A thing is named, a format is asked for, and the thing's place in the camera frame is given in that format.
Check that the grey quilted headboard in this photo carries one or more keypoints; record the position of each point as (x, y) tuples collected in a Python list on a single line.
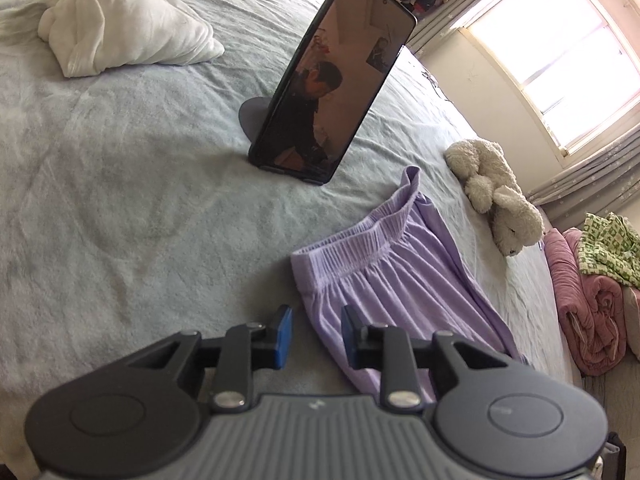
[(615, 400)]

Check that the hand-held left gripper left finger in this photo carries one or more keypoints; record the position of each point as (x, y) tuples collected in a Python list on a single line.
[(282, 335)]

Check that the white crumpled cloth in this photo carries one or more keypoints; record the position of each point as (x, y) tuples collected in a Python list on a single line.
[(125, 30)]

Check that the bright window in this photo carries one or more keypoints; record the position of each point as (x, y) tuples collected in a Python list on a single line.
[(565, 45)]

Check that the white plush dog toy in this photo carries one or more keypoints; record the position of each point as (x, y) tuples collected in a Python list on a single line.
[(500, 200)]

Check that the grey round phone stand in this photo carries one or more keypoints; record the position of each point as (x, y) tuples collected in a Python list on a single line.
[(255, 115)]

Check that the pink and grey pillow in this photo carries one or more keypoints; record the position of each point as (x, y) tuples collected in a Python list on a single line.
[(632, 320)]

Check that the grey patterned curtain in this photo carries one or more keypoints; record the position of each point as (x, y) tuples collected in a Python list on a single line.
[(440, 25), (590, 180)]

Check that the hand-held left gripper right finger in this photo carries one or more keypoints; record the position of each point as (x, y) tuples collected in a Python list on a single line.
[(349, 337)]

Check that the lilac pants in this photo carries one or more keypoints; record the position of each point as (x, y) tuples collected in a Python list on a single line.
[(400, 280)]

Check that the green patterned blanket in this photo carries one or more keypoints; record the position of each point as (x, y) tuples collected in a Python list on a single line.
[(610, 245)]

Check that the black smartphone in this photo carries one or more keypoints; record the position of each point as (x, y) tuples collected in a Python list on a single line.
[(330, 85)]

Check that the pink folded quilt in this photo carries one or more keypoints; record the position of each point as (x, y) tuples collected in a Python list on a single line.
[(590, 310)]

